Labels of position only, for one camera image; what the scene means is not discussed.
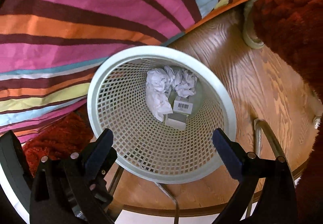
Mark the white paper ball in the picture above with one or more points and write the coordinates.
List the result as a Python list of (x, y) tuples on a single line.
[(161, 82)]

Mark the small boxes in basket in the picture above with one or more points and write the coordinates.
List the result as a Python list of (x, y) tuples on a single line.
[(182, 108)]

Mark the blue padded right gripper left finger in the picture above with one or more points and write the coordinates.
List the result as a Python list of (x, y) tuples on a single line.
[(73, 190)]

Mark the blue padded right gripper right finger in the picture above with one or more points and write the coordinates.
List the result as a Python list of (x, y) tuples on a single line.
[(277, 203)]

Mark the red shaggy rug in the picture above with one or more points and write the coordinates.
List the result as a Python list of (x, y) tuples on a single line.
[(293, 30)]

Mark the colourful striped bedspread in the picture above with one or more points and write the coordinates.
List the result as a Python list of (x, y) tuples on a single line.
[(50, 49)]

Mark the white mesh waste basket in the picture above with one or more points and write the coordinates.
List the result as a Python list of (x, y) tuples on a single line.
[(145, 146)]

